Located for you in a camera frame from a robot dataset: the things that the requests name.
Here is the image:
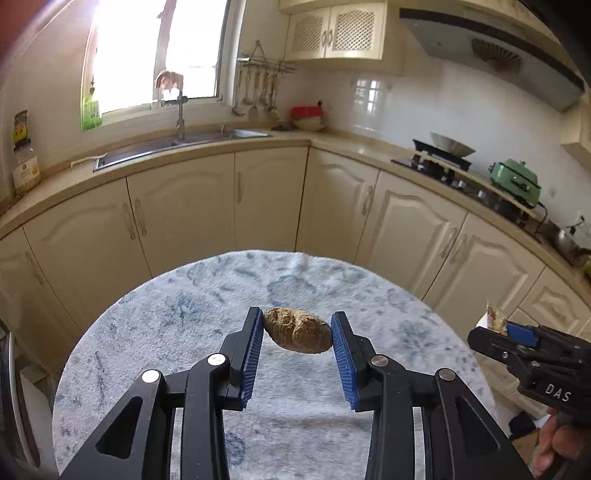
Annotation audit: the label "person's right hand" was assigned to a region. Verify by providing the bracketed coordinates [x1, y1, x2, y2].
[531, 407, 589, 479]

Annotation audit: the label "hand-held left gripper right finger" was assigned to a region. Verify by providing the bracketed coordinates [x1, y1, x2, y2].
[330, 311, 534, 480]

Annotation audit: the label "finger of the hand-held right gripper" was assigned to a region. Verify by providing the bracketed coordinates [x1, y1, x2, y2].
[505, 322, 556, 350]
[467, 327, 544, 376]

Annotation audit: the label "beige countertop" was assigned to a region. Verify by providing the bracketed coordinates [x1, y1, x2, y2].
[0, 127, 591, 282]

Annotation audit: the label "cream cabinets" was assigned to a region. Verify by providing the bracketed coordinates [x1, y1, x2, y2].
[0, 147, 591, 416]
[278, 0, 389, 14]

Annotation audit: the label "cream lower cabinets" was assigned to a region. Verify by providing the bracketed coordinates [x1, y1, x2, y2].
[0, 147, 591, 416]

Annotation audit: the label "black cloth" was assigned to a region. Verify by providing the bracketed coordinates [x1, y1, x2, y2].
[509, 412, 539, 437]

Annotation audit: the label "metal utensil rack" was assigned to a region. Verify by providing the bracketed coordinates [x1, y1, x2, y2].
[237, 41, 298, 75]

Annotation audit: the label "metal folding chair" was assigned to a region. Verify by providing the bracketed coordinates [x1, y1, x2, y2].
[0, 318, 52, 472]

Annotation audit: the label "cream lattice door cabinet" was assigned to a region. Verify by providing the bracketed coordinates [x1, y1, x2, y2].
[284, 0, 402, 77]

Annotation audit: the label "green electric pot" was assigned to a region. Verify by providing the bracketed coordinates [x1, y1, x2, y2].
[489, 158, 544, 208]

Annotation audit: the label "black power cable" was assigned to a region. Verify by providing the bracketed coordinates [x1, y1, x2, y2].
[537, 202, 563, 232]

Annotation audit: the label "blue patterned tablecloth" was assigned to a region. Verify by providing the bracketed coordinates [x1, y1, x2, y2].
[52, 249, 497, 480]

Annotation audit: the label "cream wall cabinet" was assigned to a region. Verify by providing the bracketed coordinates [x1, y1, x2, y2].
[561, 99, 591, 163]

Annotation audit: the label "brown wrinkled lump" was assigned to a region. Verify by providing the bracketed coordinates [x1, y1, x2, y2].
[263, 307, 333, 354]

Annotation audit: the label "window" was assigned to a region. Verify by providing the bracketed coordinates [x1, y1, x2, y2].
[81, 0, 232, 132]

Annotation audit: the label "range hood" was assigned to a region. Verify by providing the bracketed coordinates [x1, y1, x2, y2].
[399, 7, 583, 112]

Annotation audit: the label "black gas hob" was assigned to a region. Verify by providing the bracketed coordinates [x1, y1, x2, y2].
[392, 157, 543, 229]

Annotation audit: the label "clear bottle with label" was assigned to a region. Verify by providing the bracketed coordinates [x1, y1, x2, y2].
[13, 147, 41, 197]

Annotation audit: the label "yellow labelled jar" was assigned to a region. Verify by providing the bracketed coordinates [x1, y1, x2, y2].
[13, 110, 31, 153]

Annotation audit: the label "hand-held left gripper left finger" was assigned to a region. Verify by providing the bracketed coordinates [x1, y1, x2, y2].
[60, 306, 265, 480]

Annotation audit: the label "steel double sink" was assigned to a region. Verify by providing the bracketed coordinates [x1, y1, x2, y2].
[93, 128, 273, 171]

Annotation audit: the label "cream upper cabinets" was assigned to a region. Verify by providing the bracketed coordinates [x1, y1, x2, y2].
[278, 0, 389, 14]

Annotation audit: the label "metal ladle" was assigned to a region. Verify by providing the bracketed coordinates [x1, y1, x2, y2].
[267, 71, 280, 119]
[232, 69, 246, 116]

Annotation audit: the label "steel wok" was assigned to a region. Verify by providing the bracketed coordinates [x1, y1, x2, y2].
[551, 225, 590, 267]

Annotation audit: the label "small printed sachet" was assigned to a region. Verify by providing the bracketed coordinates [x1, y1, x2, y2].
[486, 301, 509, 336]

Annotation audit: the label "brown window ornament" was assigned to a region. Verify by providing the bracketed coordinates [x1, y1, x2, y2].
[154, 71, 185, 100]

